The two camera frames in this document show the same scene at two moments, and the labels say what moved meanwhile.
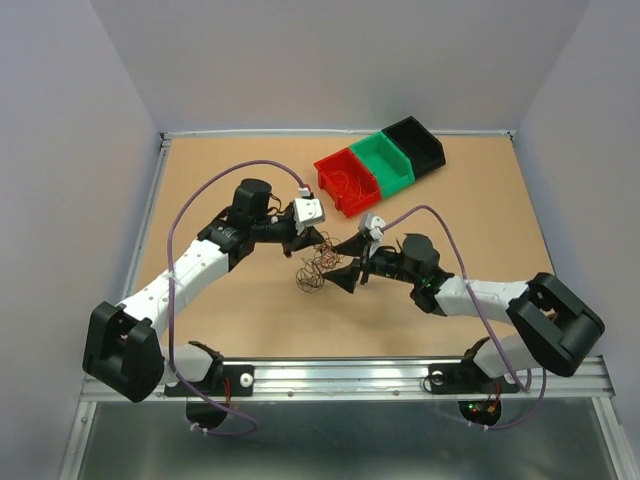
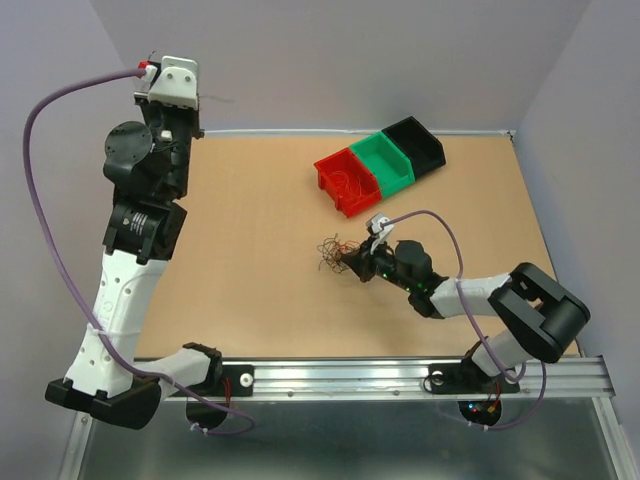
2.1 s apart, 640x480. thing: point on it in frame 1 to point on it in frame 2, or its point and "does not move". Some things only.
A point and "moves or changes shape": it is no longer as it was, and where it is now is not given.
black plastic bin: [422, 148] does not move
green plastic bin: [386, 161] does not move
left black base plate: [231, 381] does not move
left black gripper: [296, 242] to [150, 108]
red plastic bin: [348, 182] does not move
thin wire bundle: [324, 258] moves or changes shape
